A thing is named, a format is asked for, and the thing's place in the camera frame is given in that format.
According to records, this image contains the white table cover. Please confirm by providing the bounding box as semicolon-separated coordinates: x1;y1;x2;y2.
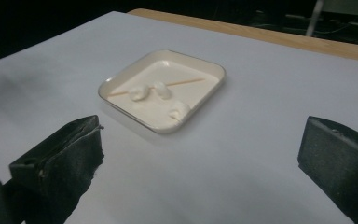
0;11;358;224

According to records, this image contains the wooden skewer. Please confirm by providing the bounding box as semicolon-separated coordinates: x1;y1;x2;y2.
107;77;206;97

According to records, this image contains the wooden table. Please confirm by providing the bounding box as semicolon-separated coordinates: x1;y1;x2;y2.
127;7;358;64

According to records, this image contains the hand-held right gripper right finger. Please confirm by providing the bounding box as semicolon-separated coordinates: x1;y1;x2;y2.
296;116;358;224

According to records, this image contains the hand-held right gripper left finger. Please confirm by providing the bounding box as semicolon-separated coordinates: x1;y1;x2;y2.
8;115;104;224

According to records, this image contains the white marshmallow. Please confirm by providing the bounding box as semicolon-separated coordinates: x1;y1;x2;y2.
168;101;191;121
128;84;151;102
152;80;172;100

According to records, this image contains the cream rectangular tray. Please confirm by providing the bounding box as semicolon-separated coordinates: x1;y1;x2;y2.
97;49;227;135

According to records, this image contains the white post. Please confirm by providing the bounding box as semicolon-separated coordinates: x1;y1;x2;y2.
305;0;325;37

